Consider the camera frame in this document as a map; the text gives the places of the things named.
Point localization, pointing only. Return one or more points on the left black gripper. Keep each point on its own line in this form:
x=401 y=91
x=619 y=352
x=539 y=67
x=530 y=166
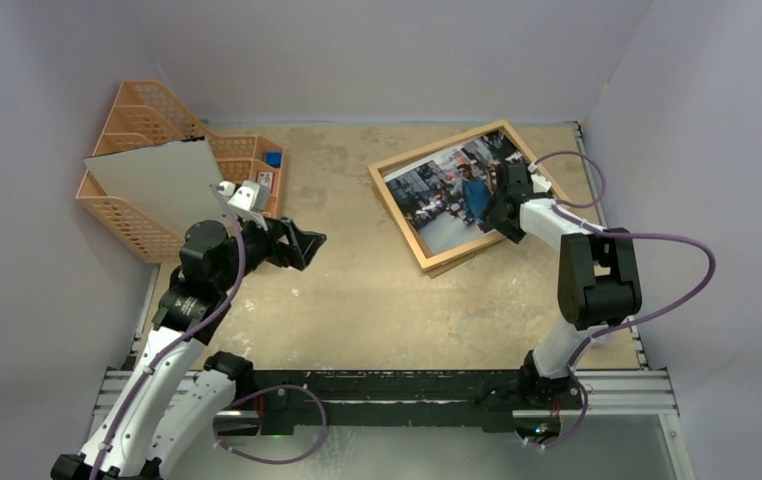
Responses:
x=304 y=242

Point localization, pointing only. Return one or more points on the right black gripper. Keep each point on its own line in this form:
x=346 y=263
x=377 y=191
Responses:
x=504 y=203

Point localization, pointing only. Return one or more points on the street scene photo print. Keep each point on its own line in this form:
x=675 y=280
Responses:
x=443 y=194

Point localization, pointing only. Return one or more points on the wooden picture frame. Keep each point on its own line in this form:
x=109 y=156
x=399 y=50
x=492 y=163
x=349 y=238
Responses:
x=377 y=170

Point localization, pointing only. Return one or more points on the brown frame backing board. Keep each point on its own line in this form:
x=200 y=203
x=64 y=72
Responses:
x=445 y=267

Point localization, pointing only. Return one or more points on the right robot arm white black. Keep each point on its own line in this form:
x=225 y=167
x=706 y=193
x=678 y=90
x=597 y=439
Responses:
x=598 y=283

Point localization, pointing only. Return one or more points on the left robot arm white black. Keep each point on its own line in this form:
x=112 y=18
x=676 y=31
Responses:
x=150 y=424

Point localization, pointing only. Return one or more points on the red white small box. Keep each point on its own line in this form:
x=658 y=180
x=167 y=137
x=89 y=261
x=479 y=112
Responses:
x=265 y=178

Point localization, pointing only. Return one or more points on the blue small item in organizer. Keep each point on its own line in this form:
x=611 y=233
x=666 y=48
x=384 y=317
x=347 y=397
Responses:
x=274 y=159

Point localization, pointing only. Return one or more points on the white board in organizer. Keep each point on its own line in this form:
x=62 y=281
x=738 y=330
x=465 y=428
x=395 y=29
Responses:
x=170 y=183

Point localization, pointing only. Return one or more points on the orange plastic file organizer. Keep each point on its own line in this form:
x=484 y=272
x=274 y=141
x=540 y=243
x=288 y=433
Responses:
x=147 y=113

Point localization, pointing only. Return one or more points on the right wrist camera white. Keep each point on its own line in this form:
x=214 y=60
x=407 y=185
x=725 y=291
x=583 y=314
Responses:
x=540 y=182

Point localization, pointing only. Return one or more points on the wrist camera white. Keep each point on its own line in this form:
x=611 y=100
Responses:
x=540 y=182
x=247 y=200

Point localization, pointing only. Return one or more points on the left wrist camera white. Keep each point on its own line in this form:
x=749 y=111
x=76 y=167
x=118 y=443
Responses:
x=247 y=200

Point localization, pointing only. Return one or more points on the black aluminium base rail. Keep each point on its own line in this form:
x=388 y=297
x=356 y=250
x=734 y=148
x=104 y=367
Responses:
x=484 y=399

